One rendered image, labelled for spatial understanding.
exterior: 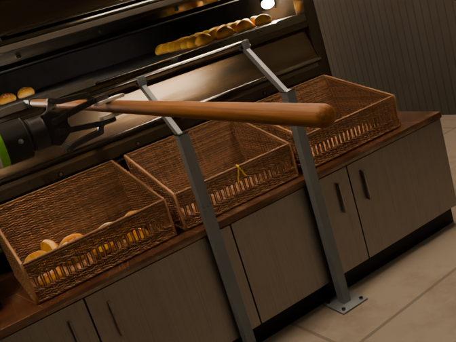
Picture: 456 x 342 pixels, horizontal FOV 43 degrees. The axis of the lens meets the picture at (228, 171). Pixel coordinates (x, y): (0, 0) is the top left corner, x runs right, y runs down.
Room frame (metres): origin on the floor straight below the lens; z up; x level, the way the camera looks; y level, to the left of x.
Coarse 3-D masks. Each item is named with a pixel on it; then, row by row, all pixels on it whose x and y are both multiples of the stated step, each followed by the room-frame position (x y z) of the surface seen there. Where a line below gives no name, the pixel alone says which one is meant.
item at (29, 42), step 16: (176, 0) 2.54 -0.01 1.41; (192, 0) 2.61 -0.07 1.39; (208, 0) 2.75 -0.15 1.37; (112, 16) 2.42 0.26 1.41; (128, 16) 2.44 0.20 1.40; (144, 16) 2.55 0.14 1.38; (160, 16) 2.68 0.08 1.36; (64, 32) 2.33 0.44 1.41; (80, 32) 2.37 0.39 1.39; (96, 32) 2.48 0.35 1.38; (112, 32) 2.59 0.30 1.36; (0, 48) 2.22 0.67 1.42; (16, 48) 2.24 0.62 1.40; (32, 48) 2.32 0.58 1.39; (48, 48) 2.42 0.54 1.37; (0, 64) 2.36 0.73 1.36
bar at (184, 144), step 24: (240, 48) 2.41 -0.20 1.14; (168, 72) 2.24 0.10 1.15; (264, 72) 2.31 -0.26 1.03; (96, 96) 2.11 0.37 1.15; (288, 96) 2.19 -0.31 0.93; (168, 120) 2.05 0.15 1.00; (192, 168) 1.98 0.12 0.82; (312, 168) 2.20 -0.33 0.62; (312, 192) 2.19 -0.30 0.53; (216, 240) 1.98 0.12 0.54; (336, 264) 2.19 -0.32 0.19; (336, 288) 2.21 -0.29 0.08; (240, 312) 1.98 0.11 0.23
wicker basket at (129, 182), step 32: (32, 192) 2.29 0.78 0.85; (64, 192) 2.33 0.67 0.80; (96, 192) 2.37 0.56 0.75; (128, 192) 2.37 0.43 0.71; (0, 224) 2.20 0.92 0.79; (32, 224) 2.23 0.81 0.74; (64, 224) 2.28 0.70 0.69; (96, 224) 2.32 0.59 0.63; (128, 224) 1.97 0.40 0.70; (160, 224) 2.02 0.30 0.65; (64, 256) 1.85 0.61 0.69; (96, 256) 2.05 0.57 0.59; (128, 256) 1.94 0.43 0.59; (32, 288) 1.79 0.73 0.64; (64, 288) 1.83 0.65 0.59
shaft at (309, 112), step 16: (112, 112) 1.36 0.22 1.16; (128, 112) 1.25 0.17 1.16; (144, 112) 1.16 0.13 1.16; (160, 112) 1.09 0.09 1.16; (176, 112) 1.02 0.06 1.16; (192, 112) 0.96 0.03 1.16; (208, 112) 0.91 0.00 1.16; (224, 112) 0.86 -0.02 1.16; (240, 112) 0.82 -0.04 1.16; (256, 112) 0.78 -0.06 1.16; (272, 112) 0.75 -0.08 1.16; (288, 112) 0.72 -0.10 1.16; (304, 112) 0.69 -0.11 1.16; (320, 112) 0.66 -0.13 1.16
